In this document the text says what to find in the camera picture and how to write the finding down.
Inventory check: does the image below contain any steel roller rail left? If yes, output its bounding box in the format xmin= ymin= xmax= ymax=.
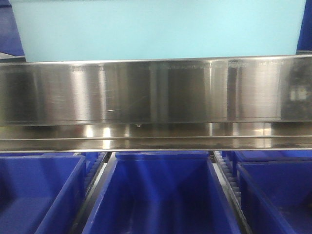
xmin=69 ymin=152 xmax=117 ymax=234

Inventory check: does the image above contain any steel roller rail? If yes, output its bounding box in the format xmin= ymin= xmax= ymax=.
xmin=69 ymin=152 xmax=117 ymax=234
xmin=212 ymin=151 xmax=253 ymax=234

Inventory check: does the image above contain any light blue plastic bin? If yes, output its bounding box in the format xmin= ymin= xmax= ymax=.
xmin=11 ymin=0 xmax=306 ymax=62

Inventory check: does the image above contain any dark blue bin right shelf middle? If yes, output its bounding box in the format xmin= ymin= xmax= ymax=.
xmin=83 ymin=151 xmax=240 ymax=234

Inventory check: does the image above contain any dark blue bin right shelf left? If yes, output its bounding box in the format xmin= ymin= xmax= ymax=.
xmin=0 ymin=156 xmax=86 ymax=234

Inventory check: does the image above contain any right shelf steel front rail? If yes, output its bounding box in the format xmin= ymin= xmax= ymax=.
xmin=0 ymin=55 xmax=312 ymax=152

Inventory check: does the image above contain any dark blue bin upper far right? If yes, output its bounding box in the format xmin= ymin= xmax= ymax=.
xmin=296 ymin=0 xmax=312 ymax=53

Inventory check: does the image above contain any dark blue bin upper far left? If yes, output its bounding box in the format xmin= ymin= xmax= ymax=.
xmin=0 ymin=0 xmax=24 ymax=56

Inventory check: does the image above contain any steel roller rail right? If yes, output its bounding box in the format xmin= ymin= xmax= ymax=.
xmin=212 ymin=151 xmax=253 ymax=234

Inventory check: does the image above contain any dark blue bin shelf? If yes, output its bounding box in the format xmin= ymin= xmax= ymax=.
xmin=83 ymin=151 xmax=240 ymax=234
xmin=0 ymin=156 xmax=86 ymax=234
xmin=237 ymin=161 xmax=312 ymax=234

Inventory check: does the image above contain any dark blue bin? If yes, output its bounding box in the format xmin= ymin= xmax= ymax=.
xmin=0 ymin=0 xmax=24 ymax=56
xmin=296 ymin=0 xmax=312 ymax=53

